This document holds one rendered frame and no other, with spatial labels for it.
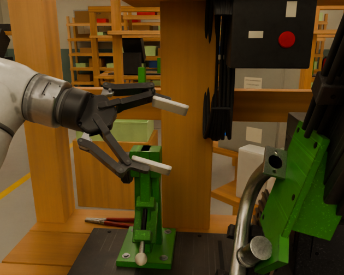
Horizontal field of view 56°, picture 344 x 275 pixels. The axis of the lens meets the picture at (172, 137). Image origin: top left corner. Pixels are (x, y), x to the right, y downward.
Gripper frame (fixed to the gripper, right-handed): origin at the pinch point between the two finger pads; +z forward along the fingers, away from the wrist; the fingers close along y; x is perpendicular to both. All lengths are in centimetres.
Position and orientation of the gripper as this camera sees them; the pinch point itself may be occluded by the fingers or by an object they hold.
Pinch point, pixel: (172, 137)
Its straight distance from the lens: 58.6
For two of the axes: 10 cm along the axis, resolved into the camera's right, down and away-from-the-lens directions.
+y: 2.5, -8.5, 4.6
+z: 9.6, 2.8, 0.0
